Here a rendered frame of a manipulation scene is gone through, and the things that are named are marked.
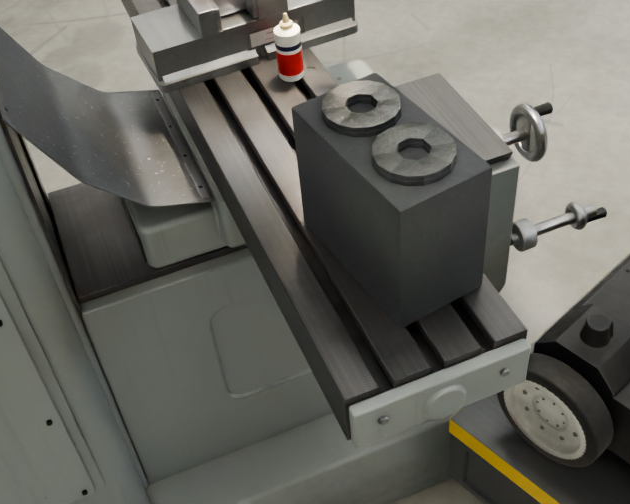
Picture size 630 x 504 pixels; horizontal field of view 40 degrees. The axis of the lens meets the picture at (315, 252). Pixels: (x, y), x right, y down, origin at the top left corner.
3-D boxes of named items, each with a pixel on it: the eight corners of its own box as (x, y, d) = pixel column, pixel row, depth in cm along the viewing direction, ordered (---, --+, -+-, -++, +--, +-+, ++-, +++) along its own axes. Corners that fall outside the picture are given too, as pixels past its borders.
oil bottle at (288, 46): (298, 65, 140) (292, 3, 132) (308, 78, 137) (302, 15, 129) (275, 72, 139) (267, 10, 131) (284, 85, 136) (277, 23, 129)
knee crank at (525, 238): (594, 206, 177) (599, 184, 172) (612, 225, 173) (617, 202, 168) (499, 241, 172) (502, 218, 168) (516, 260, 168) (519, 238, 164)
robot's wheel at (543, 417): (604, 470, 146) (625, 401, 132) (586, 489, 144) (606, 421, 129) (508, 400, 157) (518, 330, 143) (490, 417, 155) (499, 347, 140)
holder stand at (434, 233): (379, 187, 118) (376, 60, 104) (483, 286, 104) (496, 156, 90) (303, 223, 114) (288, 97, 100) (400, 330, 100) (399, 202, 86)
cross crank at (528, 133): (528, 133, 180) (534, 86, 172) (560, 166, 172) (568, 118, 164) (459, 156, 177) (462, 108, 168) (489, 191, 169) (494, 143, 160)
